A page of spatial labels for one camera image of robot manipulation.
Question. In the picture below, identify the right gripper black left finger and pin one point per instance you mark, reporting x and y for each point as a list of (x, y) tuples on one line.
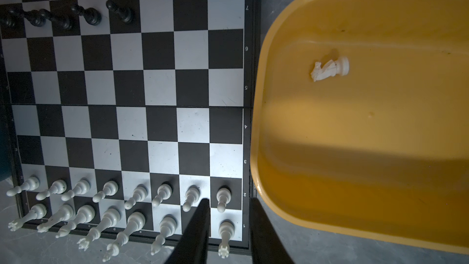
[(193, 246)]

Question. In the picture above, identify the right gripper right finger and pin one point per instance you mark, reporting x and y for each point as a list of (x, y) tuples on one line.
[(267, 248)]

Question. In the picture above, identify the white chess pieces row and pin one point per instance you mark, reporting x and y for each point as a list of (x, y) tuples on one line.
[(110, 218)]

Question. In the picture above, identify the white knight chess piece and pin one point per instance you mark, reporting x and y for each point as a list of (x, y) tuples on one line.
[(330, 69)]

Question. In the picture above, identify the black chess pieces on board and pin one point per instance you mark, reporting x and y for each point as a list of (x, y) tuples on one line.
[(91, 15)]

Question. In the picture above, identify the yellow plastic tray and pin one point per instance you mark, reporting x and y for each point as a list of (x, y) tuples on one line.
[(382, 152)]

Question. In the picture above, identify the black white chessboard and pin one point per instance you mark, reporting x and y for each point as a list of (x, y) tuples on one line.
[(164, 102)]

